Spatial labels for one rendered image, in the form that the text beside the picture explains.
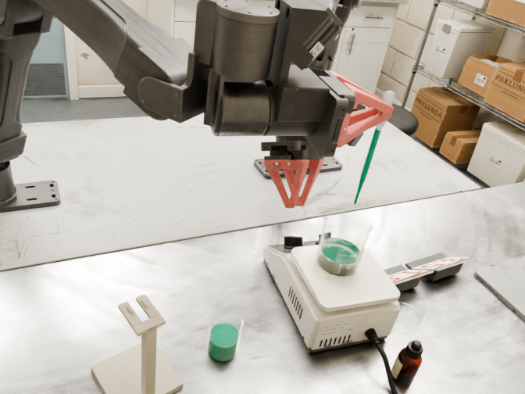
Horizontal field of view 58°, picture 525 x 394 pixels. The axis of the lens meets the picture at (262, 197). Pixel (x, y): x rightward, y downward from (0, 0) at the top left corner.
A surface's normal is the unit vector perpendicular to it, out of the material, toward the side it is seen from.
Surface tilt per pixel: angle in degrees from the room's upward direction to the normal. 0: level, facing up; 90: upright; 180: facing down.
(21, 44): 113
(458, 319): 0
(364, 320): 90
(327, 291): 0
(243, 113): 76
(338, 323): 90
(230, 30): 90
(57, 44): 90
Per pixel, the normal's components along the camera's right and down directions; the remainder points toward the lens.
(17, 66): 0.73, 0.68
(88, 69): 0.42, 0.55
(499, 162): -0.90, 0.13
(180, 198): 0.14, -0.83
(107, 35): -0.58, 0.29
